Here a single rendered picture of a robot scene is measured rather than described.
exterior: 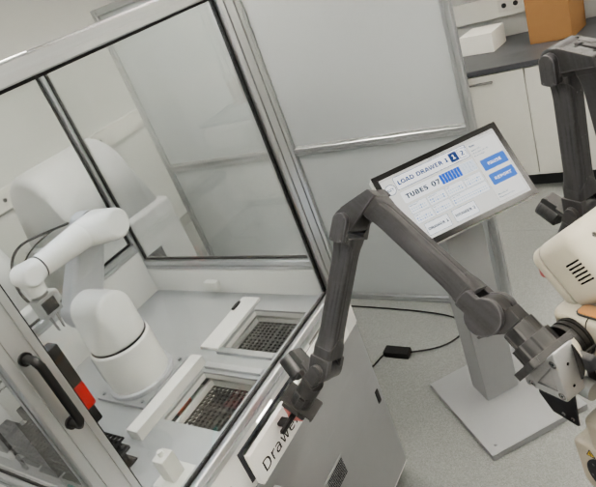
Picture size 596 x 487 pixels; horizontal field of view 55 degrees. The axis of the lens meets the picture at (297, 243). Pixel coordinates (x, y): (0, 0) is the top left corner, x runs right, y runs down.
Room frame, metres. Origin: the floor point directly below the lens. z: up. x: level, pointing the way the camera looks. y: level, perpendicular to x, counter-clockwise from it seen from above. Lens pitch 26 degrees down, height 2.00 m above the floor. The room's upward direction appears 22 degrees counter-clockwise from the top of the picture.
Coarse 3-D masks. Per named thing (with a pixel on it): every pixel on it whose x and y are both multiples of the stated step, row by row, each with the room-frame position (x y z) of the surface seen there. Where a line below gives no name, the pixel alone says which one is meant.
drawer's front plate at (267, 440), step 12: (276, 408) 1.25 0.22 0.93; (276, 420) 1.22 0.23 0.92; (264, 432) 1.18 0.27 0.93; (276, 432) 1.20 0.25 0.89; (288, 432) 1.23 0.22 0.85; (252, 444) 1.15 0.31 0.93; (264, 444) 1.16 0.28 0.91; (288, 444) 1.22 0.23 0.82; (252, 456) 1.12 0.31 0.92; (264, 456) 1.15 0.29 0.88; (276, 456) 1.17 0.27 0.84; (252, 468) 1.12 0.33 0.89; (264, 468) 1.13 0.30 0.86; (264, 480) 1.12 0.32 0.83
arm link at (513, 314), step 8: (488, 296) 0.91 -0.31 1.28; (496, 296) 0.92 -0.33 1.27; (504, 304) 0.89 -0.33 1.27; (512, 304) 0.90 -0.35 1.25; (504, 312) 0.87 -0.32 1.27; (512, 312) 0.86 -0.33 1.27; (520, 312) 0.87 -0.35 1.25; (504, 320) 0.86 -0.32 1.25; (512, 320) 0.85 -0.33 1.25; (520, 320) 0.84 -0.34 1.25; (504, 328) 0.86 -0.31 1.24
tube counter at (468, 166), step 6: (468, 162) 1.87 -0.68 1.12; (474, 162) 1.86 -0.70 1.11; (456, 168) 1.86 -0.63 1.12; (462, 168) 1.86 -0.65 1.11; (468, 168) 1.85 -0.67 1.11; (474, 168) 1.85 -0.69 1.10; (444, 174) 1.85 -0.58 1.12; (450, 174) 1.85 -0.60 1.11; (456, 174) 1.85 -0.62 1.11; (462, 174) 1.84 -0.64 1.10; (432, 180) 1.85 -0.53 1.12; (438, 180) 1.84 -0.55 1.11; (444, 180) 1.84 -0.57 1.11; (450, 180) 1.84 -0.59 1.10; (432, 186) 1.83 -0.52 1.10; (438, 186) 1.83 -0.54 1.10
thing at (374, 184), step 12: (480, 132) 1.93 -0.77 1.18; (444, 144) 1.93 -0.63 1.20; (456, 144) 1.92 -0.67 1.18; (504, 144) 1.89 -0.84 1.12; (420, 156) 1.91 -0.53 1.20; (432, 156) 1.90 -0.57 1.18; (396, 168) 1.89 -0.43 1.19; (372, 180) 1.88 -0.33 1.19; (528, 180) 1.79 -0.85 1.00; (528, 192) 1.76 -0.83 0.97; (504, 204) 1.75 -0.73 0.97; (516, 204) 1.75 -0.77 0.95; (480, 216) 1.73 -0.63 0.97; (492, 216) 1.75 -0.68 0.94; (456, 228) 1.72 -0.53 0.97; (468, 228) 1.74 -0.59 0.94; (444, 240) 1.72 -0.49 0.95
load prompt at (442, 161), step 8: (448, 152) 1.90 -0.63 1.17; (456, 152) 1.90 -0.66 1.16; (464, 152) 1.90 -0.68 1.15; (432, 160) 1.89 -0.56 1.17; (440, 160) 1.89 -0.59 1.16; (448, 160) 1.88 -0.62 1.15; (456, 160) 1.88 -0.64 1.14; (416, 168) 1.88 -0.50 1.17; (424, 168) 1.88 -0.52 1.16; (432, 168) 1.87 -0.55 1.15; (440, 168) 1.87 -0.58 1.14; (400, 176) 1.87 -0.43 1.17; (408, 176) 1.87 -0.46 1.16; (416, 176) 1.86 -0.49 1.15; (424, 176) 1.86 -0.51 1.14; (400, 184) 1.85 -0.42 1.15; (408, 184) 1.85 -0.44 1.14
